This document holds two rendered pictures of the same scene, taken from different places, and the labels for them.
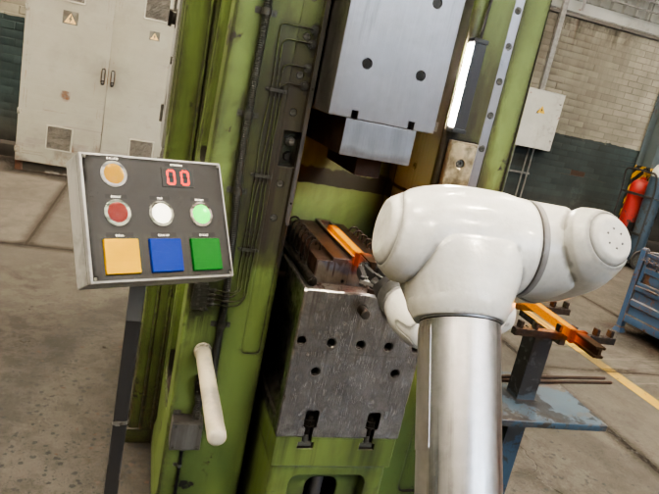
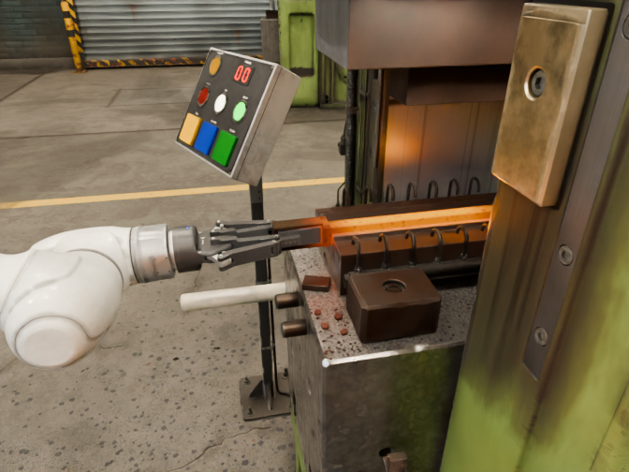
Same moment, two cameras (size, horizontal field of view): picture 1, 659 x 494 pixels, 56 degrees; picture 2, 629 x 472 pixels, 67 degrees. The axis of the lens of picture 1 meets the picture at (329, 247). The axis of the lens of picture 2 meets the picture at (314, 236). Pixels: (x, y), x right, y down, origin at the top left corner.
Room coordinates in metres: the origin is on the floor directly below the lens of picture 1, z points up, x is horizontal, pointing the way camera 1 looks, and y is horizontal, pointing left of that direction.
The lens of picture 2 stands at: (1.71, -0.80, 1.38)
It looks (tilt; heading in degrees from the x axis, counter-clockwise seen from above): 29 degrees down; 97
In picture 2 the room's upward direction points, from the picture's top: straight up
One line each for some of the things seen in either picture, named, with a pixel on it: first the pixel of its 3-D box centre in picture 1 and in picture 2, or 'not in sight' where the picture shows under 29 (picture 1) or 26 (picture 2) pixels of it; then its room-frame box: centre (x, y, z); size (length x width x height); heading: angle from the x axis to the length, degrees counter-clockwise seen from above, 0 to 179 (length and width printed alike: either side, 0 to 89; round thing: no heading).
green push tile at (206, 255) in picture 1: (205, 254); (226, 148); (1.36, 0.28, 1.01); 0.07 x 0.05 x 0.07; 133
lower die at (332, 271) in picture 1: (329, 248); (436, 232); (1.84, 0.00, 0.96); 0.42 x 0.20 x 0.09; 18
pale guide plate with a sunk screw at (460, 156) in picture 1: (456, 170); (539, 105); (1.86, -0.33, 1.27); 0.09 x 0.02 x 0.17; 108
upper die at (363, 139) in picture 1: (354, 132); (466, 20); (1.84, 0.00, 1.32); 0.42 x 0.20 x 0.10; 18
